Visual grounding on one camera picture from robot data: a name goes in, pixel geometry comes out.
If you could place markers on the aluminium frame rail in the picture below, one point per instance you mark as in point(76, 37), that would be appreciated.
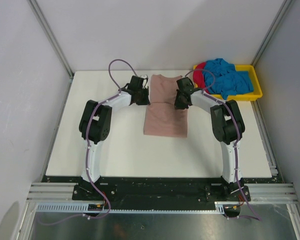
point(272, 193)

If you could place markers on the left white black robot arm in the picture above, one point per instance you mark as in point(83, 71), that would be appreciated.
point(96, 119)

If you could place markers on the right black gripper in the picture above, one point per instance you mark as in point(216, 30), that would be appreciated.
point(178, 105)

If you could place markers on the right aluminium corner post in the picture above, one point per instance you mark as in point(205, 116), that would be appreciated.
point(278, 19)

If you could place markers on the yellow plastic bin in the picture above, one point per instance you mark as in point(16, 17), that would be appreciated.
point(256, 94)

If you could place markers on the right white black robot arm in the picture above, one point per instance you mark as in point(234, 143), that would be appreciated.
point(227, 123)

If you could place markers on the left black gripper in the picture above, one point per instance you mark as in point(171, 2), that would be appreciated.
point(145, 101)

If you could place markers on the aluminium corner post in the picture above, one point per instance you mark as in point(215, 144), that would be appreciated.
point(43, 22)
point(278, 19)

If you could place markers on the blue t shirt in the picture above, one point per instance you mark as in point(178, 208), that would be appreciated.
point(222, 78)

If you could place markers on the left aluminium corner post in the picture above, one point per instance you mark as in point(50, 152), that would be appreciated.
point(43, 22)

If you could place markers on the red t shirt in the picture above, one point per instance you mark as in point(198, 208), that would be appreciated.
point(198, 75)

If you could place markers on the grey slotted cable duct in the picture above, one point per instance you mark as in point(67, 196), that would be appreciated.
point(94, 208)

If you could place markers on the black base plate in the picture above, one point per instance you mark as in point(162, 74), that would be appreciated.
point(116, 188)

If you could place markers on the pink t shirt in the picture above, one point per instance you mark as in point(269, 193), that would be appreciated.
point(161, 117)

